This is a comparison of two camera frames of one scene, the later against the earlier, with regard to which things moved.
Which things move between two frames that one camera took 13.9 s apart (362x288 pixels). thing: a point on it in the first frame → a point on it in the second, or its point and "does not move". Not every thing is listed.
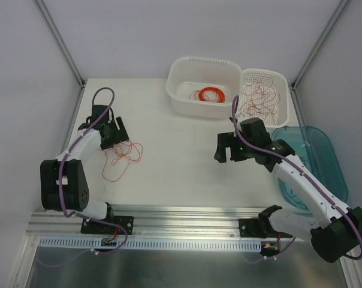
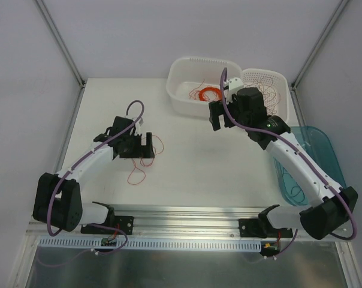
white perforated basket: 264,95 does not move
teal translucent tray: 313,148 does not move
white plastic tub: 202,87 does not move
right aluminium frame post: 334,17 does not move
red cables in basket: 261,97 does not move
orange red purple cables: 117,159 → 157,154
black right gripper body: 229,146 → 223,109
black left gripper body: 116,135 → 140,153
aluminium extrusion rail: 152,221 does not move
